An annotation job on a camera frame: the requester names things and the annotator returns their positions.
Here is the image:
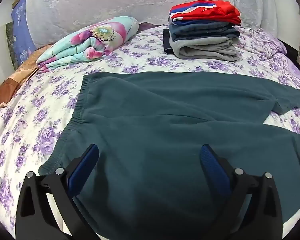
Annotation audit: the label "folded turquoise pink floral blanket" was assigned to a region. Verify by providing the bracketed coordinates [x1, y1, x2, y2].
[36, 16, 140, 74]

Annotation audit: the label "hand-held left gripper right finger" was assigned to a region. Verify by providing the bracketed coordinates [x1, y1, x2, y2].
[199, 144, 283, 240]

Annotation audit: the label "purple floral bed sheet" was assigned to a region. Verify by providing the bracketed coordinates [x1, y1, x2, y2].
[0, 24, 300, 240]

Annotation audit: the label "blue printed cloth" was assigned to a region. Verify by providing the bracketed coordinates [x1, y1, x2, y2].
[11, 0, 37, 65]

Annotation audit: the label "folded blue jeans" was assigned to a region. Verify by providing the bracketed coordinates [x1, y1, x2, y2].
[169, 20, 240, 42]

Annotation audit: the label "green printed board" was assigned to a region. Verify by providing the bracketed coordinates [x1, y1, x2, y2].
[5, 21, 16, 65]

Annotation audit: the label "teal pants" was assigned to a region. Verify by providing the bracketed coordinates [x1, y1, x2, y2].
[37, 70, 300, 240]

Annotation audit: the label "folded grey pants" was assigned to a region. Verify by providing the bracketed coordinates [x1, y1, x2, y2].
[170, 36, 240, 62]

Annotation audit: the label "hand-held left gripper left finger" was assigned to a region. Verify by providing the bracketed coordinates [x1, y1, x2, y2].
[15, 144, 100, 240]

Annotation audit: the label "folded red white blue garment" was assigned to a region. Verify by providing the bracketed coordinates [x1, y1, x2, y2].
[169, 0, 241, 25]

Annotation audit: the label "white lace cover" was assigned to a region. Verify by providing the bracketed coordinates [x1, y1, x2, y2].
[26, 0, 300, 48]

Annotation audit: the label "dark bed frame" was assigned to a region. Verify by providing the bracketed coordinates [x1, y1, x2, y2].
[277, 39, 300, 80]

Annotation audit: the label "folded black garment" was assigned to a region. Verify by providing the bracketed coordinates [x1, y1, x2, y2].
[163, 28, 175, 55]

